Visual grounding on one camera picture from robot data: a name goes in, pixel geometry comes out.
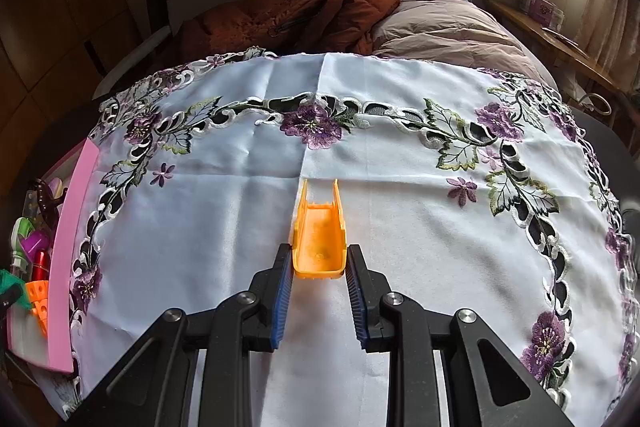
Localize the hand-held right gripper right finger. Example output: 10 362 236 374
345 244 576 427

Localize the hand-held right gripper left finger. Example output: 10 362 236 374
65 243 294 427

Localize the orange plastic box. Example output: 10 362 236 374
290 179 348 280

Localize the pink rimmed white tray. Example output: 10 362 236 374
7 139 101 374

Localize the orange cheese wedge toy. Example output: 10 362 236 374
25 279 51 338

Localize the red cylinder toy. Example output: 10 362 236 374
30 249 53 283

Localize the brown hair clip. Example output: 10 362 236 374
32 178 68 228

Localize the magenta plastic cup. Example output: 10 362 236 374
20 229 51 258

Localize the green white small bottle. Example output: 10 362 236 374
10 217 36 280

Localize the green plastic toy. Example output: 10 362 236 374
0 269 28 310

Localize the embroidered floral white tablecloth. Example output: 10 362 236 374
65 48 636 427

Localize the white chair armrest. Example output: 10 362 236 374
91 27 173 102

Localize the pink duvet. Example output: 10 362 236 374
370 0 558 92

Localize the rust quilted jacket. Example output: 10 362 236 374
180 0 405 62

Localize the curled metal stand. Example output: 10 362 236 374
575 92 613 118

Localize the wooden nightstand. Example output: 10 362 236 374
480 0 640 128

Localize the purple box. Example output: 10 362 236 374
517 0 566 30

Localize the wooden wardrobe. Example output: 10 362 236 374
0 0 151 148

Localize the pale patterned curtain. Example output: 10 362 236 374
575 0 640 98

